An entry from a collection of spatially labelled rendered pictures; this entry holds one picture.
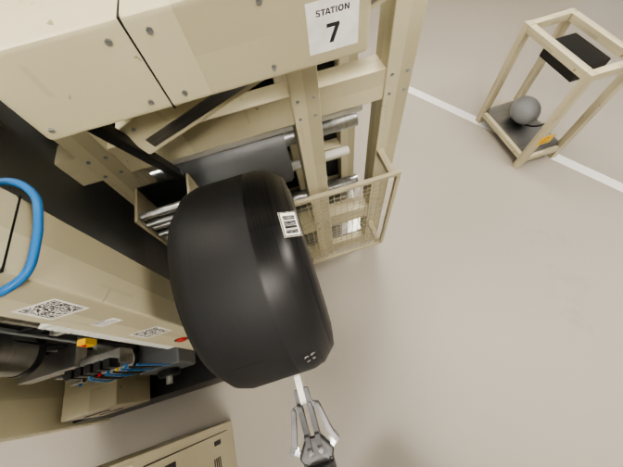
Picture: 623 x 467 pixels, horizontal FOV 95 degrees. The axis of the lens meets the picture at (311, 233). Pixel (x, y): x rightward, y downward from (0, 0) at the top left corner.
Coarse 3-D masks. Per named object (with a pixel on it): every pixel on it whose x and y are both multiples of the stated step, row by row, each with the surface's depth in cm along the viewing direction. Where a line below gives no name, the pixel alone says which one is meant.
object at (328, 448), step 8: (312, 440) 69; (328, 440) 70; (304, 448) 69; (312, 448) 69; (328, 448) 69; (304, 456) 68; (312, 456) 68; (320, 456) 68; (328, 456) 68; (304, 464) 68; (312, 464) 68; (320, 464) 67; (328, 464) 66; (336, 464) 68
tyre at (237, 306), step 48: (192, 192) 71; (240, 192) 65; (288, 192) 73; (192, 240) 59; (240, 240) 58; (288, 240) 59; (192, 288) 56; (240, 288) 56; (288, 288) 57; (192, 336) 59; (240, 336) 57; (288, 336) 59; (240, 384) 65
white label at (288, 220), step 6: (294, 210) 62; (282, 216) 60; (288, 216) 61; (294, 216) 61; (282, 222) 60; (288, 222) 60; (294, 222) 60; (282, 228) 59; (288, 228) 60; (294, 228) 60; (288, 234) 59; (294, 234) 59; (300, 234) 60
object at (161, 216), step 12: (168, 180) 103; (180, 180) 104; (192, 180) 106; (144, 192) 105; (156, 192) 106; (168, 192) 108; (180, 192) 110; (144, 204) 104; (156, 204) 112; (168, 204) 114; (144, 216) 98; (156, 216) 99; (168, 216) 101; (144, 228) 100; (156, 228) 104; (168, 228) 107
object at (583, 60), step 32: (544, 32) 178; (576, 32) 182; (608, 32) 172; (512, 64) 206; (544, 64) 215; (576, 64) 164; (576, 96) 170; (608, 96) 179; (512, 128) 231; (544, 128) 194; (576, 128) 203
